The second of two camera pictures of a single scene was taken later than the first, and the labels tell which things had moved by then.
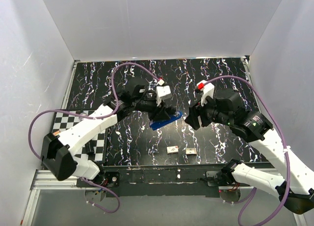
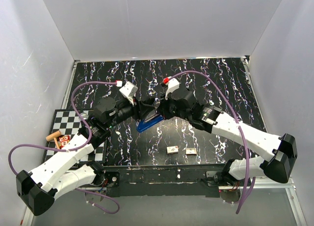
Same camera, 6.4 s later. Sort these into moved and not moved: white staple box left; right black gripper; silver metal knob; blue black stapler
Moved: right black gripper; blue black stapler
Not moved: white staple box left; silver metal knob
